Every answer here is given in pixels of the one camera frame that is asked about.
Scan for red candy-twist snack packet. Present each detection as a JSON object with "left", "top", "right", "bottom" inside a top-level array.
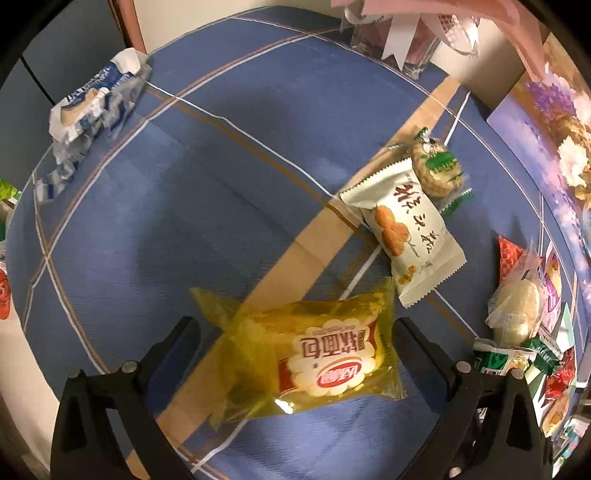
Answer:
[{"left": 544, "top": 347, "right": 576, "bottom": 401}]

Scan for pink purple swiss roll packet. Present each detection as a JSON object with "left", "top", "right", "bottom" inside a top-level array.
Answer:
[{"left": 542, "top": 242, "right": 562, "bottom": 333}]

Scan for crumpled blue white wrapper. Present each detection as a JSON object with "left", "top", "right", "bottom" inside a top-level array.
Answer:
[{"left": 35, "top": 48, "right": 152, "bottom": 202}]

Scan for green biscuit packet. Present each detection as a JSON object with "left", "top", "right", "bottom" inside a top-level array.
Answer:
[{"left": 521, "top": 336, "right": 561, "bottom": 376}]

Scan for blue plaid tablecloth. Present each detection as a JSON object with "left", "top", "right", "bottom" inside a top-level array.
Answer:
[{"left": 7, "top": 7, "right": 588, "bottom": 479}]

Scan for white teal-rimmed tray box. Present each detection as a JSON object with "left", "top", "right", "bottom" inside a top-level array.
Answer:
[{"left": 528, "top": 303, "right": 576, "bottom": 426}]

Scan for round cookie clear green packet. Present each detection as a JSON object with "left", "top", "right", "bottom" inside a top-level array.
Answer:
[{"left": 388, "top": 127, "right": 474, "bottom": 218}]

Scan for colourful bags on floor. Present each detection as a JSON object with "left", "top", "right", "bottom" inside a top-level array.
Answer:
[{"left": 0, "top": 179, "right": 20, "bottom": 320}]

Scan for red patterned packet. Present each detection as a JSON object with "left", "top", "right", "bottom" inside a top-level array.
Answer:
[{"left": 498, "top": 235, "right": 524, "bottom": 283}]

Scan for white nut snack packet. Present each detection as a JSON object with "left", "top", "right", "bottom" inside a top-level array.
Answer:
[{"left": 339, "top": 158, "right": 467, "bottom": 308}]

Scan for yellow soft bread packet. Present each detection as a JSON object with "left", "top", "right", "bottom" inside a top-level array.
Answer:
[{"left": 190, "top": 277, "right": 406, "bottom": 428}]

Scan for pink paper flower bouquet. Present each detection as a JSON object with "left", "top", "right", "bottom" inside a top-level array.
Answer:
[{"left": 331, "top": 0, "right": 545, "bottom": 81}]

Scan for round pastry clear packet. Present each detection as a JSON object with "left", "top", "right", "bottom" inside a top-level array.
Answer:
[{"left": 486, "top": 249, "right": 547, "bottom": 348}]

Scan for cream orange cake packet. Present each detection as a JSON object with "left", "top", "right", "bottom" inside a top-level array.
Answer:
[{"left": 541, "top": 390, "right": 570, "bottom": 437}]

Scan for flower vase painting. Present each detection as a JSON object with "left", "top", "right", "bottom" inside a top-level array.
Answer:
[{"left": 486, "top": 32, "right": 591, "bottom": 264}]

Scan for green white cracker packet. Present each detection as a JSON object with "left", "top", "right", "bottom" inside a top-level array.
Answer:
[{"left": 473, "top": 338, "right": 536, "bottom": 376}]

